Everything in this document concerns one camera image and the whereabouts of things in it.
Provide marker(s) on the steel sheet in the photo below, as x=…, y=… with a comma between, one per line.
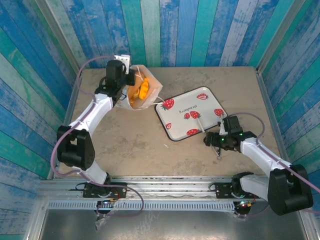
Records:
x=175, y=225

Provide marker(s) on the aluminium rail frame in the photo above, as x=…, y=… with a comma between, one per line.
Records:
x=170, y=187

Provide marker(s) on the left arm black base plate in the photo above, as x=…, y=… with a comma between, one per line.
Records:
x=120, y=192

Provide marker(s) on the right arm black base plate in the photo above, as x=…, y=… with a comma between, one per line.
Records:
x=222, y=191

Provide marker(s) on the white strawberry print tray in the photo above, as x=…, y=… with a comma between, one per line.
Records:
x=180, y=127

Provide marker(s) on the aluminium corner post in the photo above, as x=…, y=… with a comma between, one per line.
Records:
x=276, y=32
x=59, y=32

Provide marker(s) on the yellow striped fake bread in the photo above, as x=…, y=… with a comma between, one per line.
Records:
x=144, y=88

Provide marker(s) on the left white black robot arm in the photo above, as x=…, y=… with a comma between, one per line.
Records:
x=90, y=112

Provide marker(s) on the white printed paper bag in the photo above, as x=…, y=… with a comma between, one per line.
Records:
x=153, y=90

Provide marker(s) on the aluminium table side rail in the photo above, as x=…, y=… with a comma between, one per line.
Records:
x=70, y=100
x=268, y=100

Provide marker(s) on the clear plastic scrap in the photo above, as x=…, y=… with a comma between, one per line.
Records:
x=100, y=223

